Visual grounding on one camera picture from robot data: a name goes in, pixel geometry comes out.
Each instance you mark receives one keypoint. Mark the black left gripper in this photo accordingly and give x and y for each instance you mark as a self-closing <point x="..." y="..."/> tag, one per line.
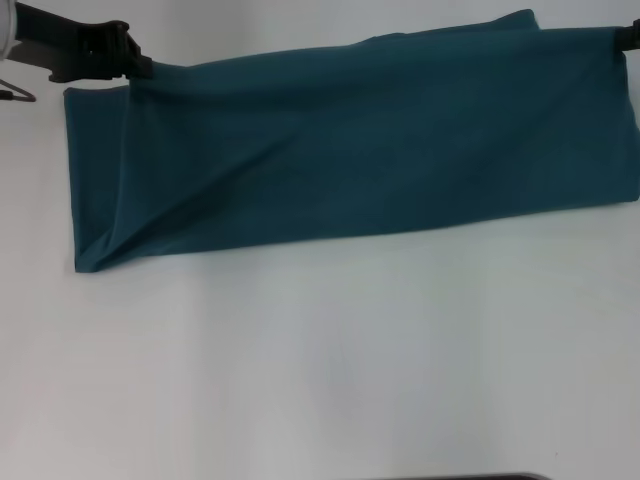
<point x="65" y="42"/>

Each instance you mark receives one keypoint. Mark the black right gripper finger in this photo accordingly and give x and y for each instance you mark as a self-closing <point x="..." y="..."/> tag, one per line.
<point x="629" y="37"/>

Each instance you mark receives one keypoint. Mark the teal t-shirt with beige print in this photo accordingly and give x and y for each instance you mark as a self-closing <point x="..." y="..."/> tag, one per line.
<point x="350" y="150"/>

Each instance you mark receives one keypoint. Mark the silver left arm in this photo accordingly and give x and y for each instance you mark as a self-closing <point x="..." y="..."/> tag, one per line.
<point x="7" y="25"/>

